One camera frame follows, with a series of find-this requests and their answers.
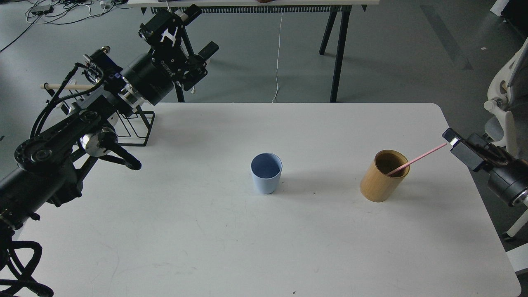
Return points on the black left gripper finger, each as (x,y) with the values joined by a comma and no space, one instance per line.
(166,33)
(192,69)

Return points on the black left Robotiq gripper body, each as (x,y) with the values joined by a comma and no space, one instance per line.
(152,76)

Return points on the pink chopstick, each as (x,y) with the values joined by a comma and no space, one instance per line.
(404,166)

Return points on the black wire mug rack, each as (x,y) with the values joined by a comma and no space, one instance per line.
(133,130)

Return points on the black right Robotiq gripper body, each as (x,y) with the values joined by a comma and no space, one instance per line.
(510,182)

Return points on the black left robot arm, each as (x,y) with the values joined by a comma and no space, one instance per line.
(76,129)

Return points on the light blue cup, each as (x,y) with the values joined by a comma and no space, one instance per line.
(266,169)

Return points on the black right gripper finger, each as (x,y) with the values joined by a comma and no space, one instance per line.
(475,152)

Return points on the bamboo cylinder holder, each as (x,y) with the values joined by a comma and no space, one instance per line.
(378,184)

